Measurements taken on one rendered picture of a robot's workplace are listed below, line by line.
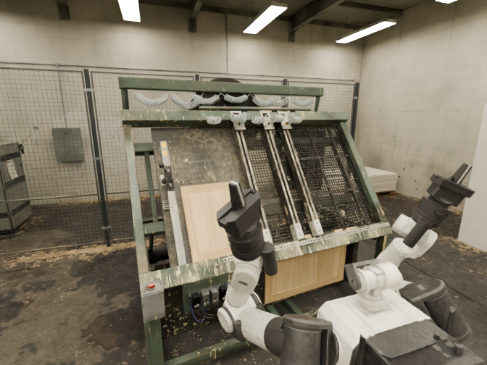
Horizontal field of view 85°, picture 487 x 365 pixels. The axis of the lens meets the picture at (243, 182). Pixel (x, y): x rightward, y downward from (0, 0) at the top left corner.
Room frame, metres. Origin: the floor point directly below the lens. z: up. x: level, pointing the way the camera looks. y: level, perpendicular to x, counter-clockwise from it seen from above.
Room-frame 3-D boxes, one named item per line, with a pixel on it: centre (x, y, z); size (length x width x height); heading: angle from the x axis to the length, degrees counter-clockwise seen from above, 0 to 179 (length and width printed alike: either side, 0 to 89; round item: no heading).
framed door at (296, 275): (2.24, -0.60, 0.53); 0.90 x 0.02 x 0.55; 114
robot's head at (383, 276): (0.62, -0.34, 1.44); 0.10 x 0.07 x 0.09; 108
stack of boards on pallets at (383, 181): (6.37, -2.38, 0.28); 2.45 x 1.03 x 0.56; 108
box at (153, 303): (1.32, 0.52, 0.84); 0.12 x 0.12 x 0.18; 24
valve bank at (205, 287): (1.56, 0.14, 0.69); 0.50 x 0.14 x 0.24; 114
